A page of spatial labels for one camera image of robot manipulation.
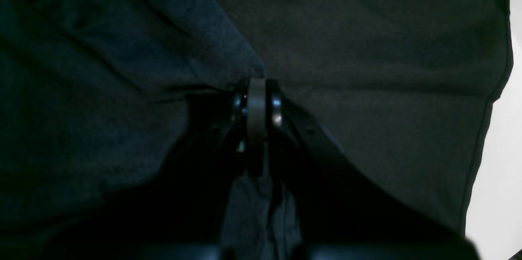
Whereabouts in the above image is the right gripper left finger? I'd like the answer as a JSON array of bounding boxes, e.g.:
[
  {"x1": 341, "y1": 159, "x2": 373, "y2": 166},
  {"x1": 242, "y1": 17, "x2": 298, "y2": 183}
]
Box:
[{"x1": 49, "y1": 80, "x2": 249, "y2": 260}]

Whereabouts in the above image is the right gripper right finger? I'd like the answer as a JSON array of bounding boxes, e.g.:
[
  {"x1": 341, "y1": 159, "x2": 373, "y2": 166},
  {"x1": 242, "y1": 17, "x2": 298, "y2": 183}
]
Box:
[{"x1": 266, "y1": 80, "x2": 479, "y2": 260}]

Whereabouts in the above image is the dark grey T-shirt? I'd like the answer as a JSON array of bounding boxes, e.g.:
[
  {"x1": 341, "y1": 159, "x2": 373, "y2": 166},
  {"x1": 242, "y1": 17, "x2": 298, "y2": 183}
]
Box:
[{"x1": 1, "y1": 0, "x2": 287, "y2": 260}]

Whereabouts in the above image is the black table cloth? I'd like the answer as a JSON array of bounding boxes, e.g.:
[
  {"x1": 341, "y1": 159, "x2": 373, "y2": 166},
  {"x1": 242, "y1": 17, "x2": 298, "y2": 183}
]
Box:
[{"x1": 217, "y1": 0, "x2": 513, "y2": 232}]

